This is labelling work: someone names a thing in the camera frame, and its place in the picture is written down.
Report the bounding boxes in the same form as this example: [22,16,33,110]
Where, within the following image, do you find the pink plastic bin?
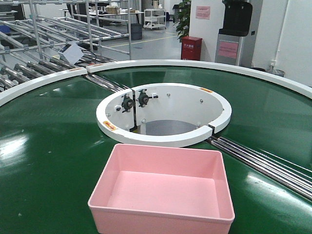
[88,144,235,234]

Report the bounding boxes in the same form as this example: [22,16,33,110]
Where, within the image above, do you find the red fire extinguisher cabinet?
[181,36,202,61]

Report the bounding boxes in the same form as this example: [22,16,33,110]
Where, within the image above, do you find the dark grey storage crate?
[131,23,142,40]

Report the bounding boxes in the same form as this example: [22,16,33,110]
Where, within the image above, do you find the white utility cart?
[143,9,166,30]

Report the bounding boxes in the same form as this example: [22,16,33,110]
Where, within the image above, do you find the black and grey kiosk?
[215,0,253,65]

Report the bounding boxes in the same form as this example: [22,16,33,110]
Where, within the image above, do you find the green potted plant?
[176,0,191,42]

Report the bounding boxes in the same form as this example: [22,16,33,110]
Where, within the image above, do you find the green circular conveyor belt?
[0,66,312,234]

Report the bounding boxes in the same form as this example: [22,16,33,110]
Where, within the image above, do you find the steel roller conveyor rack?
[0,0,131,91]

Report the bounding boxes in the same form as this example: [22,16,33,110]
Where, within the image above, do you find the steel conveyor transfer rollers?
[206,136,312,200]

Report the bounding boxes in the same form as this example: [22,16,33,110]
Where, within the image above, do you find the white inner conveyor ring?
[96,82,232,148]

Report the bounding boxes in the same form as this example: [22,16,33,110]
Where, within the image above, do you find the white outer conveyor guard rail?
[0,59,312,106]

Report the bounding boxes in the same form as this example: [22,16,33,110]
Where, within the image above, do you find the pink wall notice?
[195,6,211,20]

